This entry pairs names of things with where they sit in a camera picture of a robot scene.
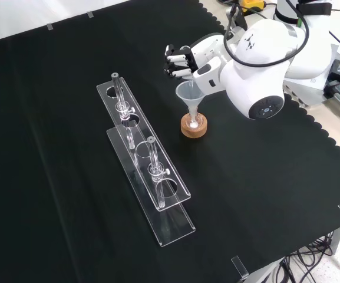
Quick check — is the clear plastic funnel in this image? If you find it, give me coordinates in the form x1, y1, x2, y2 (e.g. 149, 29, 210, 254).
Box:
174, 81, 206, 119

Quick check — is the black bench cloth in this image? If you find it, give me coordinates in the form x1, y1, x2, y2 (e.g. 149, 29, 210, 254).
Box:
0, 0, 340, 283

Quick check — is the glass round-bottom flask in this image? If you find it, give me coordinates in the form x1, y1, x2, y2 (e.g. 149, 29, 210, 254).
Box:
186, 107, 204, 129

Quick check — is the clear acrylic funnel stand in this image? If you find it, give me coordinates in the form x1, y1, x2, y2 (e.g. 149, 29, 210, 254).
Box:
95, 72, 196, 248

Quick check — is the black cable bundle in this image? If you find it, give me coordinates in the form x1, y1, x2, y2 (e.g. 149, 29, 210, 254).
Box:
271, 231, 336, 283

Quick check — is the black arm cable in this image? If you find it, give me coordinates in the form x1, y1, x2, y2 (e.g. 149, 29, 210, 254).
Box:
223, 0, 311, 67

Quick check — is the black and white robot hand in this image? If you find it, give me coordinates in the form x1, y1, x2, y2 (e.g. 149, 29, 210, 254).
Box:
163, 34, 232, 97

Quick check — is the yellow stop button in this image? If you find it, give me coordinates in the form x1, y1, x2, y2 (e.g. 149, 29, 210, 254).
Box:
239, 0, 266, 13

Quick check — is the cork ring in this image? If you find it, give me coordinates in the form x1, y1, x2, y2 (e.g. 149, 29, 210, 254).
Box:
180, 113, 210, 139

